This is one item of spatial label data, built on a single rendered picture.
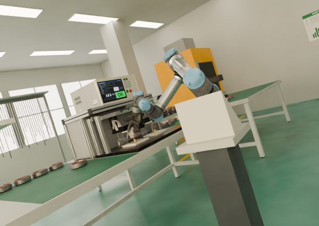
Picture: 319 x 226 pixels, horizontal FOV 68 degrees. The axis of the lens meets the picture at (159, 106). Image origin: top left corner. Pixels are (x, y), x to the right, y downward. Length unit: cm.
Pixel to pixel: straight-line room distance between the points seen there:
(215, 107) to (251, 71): 568
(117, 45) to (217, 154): 513
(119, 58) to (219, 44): 285
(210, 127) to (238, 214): 48
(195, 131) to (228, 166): 24
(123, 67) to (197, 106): 489
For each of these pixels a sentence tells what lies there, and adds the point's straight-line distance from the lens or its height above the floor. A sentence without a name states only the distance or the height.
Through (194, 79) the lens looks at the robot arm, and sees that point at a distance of 130.
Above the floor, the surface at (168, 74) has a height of 159.
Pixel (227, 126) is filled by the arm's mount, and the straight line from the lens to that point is 119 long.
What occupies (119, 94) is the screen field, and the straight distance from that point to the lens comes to 199.
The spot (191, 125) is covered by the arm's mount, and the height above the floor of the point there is 84.
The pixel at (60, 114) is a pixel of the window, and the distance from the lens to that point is 881.
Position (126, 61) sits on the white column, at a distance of 602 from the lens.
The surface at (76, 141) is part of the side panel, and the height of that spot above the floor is 91.
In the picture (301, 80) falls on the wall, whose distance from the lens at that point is 663.
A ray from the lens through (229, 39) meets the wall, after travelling 702.
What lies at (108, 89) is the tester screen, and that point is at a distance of 193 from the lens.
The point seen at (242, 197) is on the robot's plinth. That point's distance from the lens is 135.
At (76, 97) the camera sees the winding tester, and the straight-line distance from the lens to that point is 213.
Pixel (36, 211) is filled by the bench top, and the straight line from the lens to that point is 116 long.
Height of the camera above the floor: 100
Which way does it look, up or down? 1 degrees down
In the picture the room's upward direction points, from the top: 18 degrees counter-clockwise
